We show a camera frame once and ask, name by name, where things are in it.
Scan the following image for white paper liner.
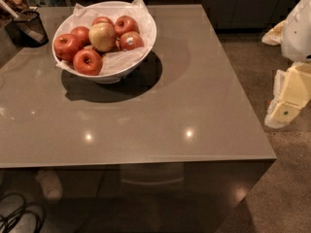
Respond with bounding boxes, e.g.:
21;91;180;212
55;0;157;76

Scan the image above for white bowl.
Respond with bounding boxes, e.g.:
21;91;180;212
52;0;157;84

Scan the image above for red apple back right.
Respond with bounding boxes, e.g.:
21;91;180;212
114;16;140;38

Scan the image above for white shoe under table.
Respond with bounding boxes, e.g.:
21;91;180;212
36;169;63;202

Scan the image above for red apple back left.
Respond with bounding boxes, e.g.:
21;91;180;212
71;26;89;46

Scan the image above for red apple with sticker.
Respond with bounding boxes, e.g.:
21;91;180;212
119;31;144;50

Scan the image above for black mesh basket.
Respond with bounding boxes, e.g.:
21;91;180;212
1;11;49;48

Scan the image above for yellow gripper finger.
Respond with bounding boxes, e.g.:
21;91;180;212
261;20;287;46
264;62;311;129

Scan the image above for red apple front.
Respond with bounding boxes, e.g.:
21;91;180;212
73;49;103;76

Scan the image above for red apple back middle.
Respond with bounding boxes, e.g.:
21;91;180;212
91;16;114;26

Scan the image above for yellow-green apple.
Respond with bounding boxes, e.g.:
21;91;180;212
88;22;117;52

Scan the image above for black cables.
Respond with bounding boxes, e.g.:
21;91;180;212
0;191;47;233

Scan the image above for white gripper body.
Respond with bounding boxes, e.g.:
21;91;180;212
281;0;311;62

